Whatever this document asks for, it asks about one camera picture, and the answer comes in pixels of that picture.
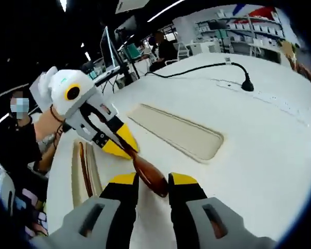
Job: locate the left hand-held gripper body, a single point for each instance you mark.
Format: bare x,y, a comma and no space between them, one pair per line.
67,85

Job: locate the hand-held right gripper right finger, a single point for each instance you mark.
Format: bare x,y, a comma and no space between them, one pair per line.
186,205

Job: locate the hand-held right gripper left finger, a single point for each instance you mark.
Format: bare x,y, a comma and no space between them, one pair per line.
119,202

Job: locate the brown wooden chopstick utensil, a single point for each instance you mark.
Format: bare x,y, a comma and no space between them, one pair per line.
88,179
83,166

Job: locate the brown wooden spoon utensil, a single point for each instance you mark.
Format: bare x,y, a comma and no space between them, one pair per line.
150,176

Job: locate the beige cutlery case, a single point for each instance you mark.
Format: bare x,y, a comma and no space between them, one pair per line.
76,179

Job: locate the beige cutlery case lid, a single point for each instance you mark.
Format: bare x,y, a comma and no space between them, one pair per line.
176,132

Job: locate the person's left hand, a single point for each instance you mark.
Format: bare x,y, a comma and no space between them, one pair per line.
46,85

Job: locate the computer monitor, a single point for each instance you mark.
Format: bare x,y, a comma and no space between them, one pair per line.
110,49

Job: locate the white slatted chair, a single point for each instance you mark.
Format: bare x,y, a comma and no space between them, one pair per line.
183,49

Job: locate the shelf with white boxes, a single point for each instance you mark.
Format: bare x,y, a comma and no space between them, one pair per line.
243,28

